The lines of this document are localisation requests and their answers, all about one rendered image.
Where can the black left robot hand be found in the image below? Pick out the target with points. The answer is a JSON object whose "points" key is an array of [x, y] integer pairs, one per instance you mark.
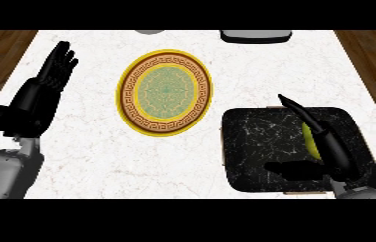
{"points": [[38, 93]]}

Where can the dark grey appliance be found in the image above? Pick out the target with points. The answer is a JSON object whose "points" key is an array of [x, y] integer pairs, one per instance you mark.
{"points": [[255, 35]]}

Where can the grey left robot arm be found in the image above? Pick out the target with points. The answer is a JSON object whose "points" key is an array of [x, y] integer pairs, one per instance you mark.
{"points": [[14, 173]]}

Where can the black marble tray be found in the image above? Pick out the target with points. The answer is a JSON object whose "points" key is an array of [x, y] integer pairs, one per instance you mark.
{"points": [[264, 143]]}

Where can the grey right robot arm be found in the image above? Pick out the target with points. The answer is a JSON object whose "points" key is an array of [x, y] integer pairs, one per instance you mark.
{"points": [[352, 189]]}

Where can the green pear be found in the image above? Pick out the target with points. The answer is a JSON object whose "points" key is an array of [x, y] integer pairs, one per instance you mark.
{"points": [[309, 142]]}

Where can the grey round object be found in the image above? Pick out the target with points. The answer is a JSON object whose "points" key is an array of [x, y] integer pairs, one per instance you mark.
{"points": [[148, 31]]}

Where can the yellow patterned plate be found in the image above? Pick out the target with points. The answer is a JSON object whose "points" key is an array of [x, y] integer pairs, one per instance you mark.
{"points": [[163, 92]]}

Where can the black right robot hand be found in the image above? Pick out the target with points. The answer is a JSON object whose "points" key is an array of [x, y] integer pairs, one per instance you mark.
{"points": [[328, 146]]}

